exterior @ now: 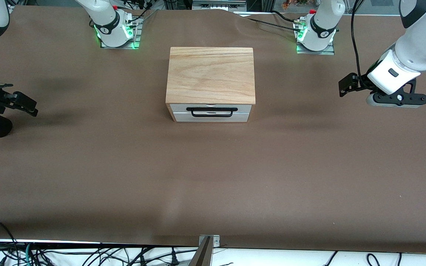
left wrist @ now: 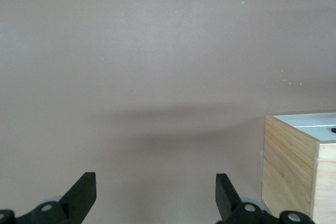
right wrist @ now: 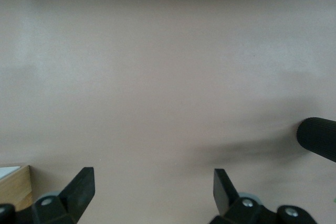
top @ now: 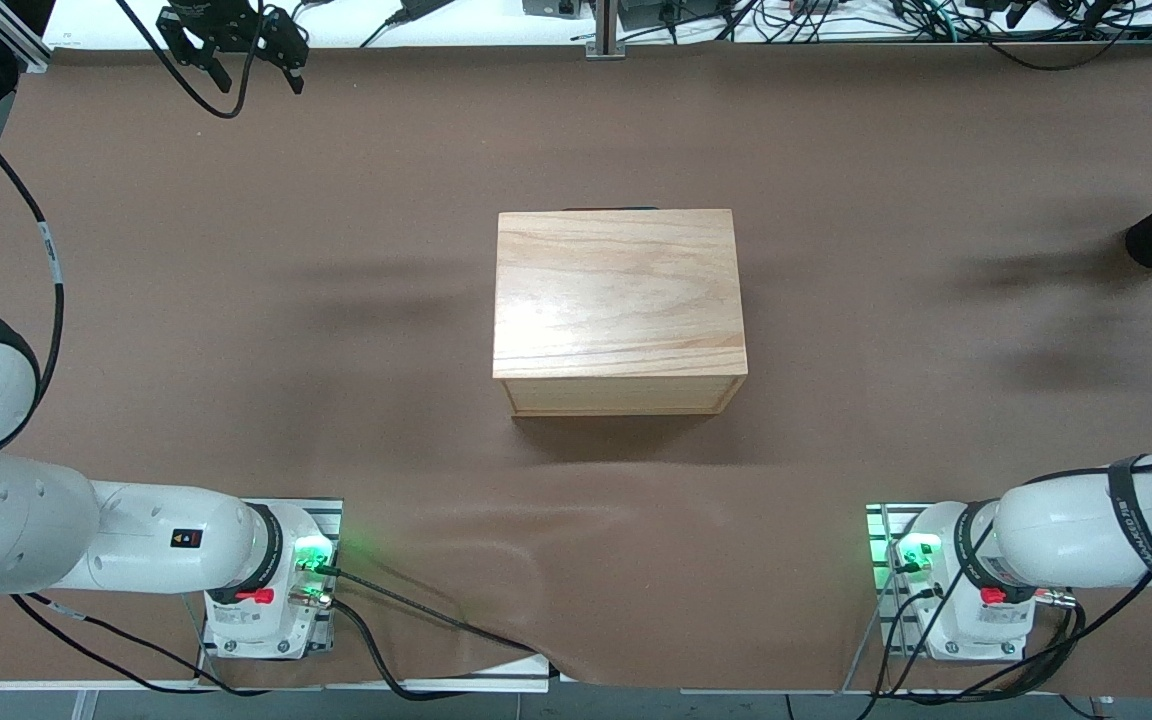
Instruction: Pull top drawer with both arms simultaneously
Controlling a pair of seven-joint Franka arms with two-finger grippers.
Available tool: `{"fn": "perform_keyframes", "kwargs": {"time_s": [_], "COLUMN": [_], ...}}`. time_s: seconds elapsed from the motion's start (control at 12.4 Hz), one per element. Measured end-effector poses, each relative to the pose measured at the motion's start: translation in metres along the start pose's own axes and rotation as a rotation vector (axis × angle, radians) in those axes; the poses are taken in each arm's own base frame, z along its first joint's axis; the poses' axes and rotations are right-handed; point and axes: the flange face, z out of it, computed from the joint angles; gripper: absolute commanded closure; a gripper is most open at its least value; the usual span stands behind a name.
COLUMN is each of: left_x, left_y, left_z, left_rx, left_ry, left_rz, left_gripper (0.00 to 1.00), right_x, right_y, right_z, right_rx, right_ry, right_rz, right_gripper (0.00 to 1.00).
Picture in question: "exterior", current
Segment black metal drawer handle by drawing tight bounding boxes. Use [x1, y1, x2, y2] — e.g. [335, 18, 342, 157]
[186, 107, 238, 118]

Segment white-fronted wooden drawer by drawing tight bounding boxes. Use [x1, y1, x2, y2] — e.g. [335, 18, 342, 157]
[170, 104, 253, 114]

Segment light wooden drawer cabinet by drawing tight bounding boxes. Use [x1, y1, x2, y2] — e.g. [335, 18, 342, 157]
[165, 47, 256, 123]

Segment grey metal background rack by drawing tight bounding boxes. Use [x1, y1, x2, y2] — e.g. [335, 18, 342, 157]
[192, 0, 247, 11]

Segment brown table cover sheet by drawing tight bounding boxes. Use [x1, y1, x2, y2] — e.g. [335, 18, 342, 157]
[0, 6, 426, 254]

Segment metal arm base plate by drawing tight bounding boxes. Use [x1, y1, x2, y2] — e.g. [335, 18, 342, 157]
[296, 22, 335, 55]
[100, 17, 141, 49]

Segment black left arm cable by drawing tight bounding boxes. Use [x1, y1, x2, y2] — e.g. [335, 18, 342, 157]
[350, 0, 365, 79]

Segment black cable on cover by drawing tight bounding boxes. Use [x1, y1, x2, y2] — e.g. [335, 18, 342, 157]
[235, 10, 304, 29]

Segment black base connector cables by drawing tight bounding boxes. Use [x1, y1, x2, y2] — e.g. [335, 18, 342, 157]
[119, 0, 159, 28]

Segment teal floor cable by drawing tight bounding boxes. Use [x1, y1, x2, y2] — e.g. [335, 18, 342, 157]
[23, 242, 34, 266]

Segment tangled black floor cables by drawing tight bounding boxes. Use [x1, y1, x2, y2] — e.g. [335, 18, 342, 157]
[32, 245, 199, 266]

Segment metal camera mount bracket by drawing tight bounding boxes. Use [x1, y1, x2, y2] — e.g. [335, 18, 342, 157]
[189, 235, 221, 266]

